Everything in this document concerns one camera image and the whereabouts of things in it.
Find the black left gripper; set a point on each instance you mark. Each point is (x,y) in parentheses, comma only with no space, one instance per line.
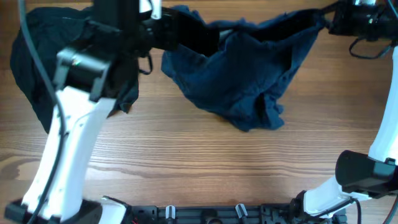
(169,24)

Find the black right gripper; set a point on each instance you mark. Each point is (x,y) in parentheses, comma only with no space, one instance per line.
(340,24)

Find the navy blue shorts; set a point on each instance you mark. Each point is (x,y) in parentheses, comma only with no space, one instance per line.
(249,69)

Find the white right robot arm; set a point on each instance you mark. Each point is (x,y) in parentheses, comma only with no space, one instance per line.
(359,177)

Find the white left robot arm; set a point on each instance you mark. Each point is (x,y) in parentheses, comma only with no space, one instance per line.
(56,193)

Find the black garment with logo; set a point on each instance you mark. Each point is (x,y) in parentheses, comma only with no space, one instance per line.
(51,30)

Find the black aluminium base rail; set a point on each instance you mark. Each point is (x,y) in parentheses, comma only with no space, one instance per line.
(238,214)

